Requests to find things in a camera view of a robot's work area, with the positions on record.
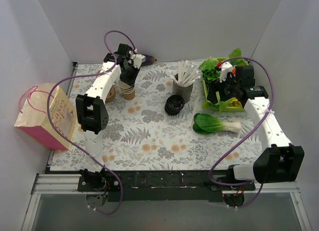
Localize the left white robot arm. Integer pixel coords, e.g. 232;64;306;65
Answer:
75;43;146;191

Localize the cardboard cup carrier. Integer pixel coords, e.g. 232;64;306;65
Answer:
97;69;117;103

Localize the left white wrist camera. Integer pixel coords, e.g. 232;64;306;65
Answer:
131;54;146;68

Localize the green plastic basket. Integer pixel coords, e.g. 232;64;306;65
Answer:
202;57;244;113

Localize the yellow flower vegetable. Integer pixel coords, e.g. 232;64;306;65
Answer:
228;98;242;108

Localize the stack of paper cups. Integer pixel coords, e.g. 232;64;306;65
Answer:
118;80;135;100

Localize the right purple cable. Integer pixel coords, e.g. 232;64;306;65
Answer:
208;57;275;209

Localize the green lettuce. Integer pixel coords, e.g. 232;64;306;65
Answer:
199;57;220;82

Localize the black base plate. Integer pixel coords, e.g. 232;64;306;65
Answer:
77;170;255;202

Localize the purple eggplant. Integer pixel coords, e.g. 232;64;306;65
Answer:
141;54;157;66

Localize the white radish with leaves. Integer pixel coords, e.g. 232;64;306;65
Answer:
229;48;243;66

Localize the paper bag with pink handles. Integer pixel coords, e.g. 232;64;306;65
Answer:
14;83;77;150

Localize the grey holder cup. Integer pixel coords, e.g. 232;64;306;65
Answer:
172;80;193;103

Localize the stack of black lids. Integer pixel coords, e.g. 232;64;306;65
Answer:
164;95;185;116

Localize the floral table mat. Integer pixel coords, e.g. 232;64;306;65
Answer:
49;60;272;172

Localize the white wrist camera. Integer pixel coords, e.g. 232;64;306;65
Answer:
215;62;233;83
131;54;146;68

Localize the bok choy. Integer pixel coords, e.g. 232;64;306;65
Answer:
192;113;242;135

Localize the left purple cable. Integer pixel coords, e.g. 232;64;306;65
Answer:
46;30;137;215

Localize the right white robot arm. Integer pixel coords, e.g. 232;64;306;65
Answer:
215;62;305;190

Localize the purple cable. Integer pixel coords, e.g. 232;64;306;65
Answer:
208;57;275;209
46;30;137;215

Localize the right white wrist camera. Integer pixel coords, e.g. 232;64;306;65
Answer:
215;62;233;83

